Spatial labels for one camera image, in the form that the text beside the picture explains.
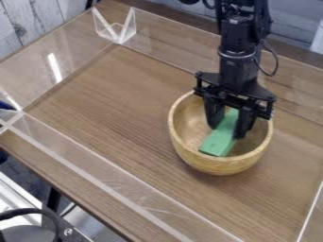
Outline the clear acrylic tray wall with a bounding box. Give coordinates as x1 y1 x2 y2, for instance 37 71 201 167
0 1 323 242

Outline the black metal table leg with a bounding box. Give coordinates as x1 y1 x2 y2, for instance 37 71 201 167
46 188 61 212

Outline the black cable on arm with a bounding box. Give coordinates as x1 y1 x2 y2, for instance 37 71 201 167
252 39 280 78

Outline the clear acrylic corner bracket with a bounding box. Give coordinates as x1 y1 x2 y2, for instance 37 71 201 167
90 8 136 44

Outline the blue object at edge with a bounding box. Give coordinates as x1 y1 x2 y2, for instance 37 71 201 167
0 100 15 111

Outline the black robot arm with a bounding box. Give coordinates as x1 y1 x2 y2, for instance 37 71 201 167
178 0 276 139

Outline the metal bracket with screw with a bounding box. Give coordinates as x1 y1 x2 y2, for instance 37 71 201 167
51 216 93 242

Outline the brown wooden bowl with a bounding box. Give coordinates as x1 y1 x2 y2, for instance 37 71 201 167
168 92 273 176

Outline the green rectangular block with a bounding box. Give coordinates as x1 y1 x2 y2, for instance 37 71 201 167
197 109 238 157

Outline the black cable loop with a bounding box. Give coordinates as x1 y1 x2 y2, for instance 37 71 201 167
0 208 59 242

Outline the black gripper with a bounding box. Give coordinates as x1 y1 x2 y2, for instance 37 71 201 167
194 49 276 139

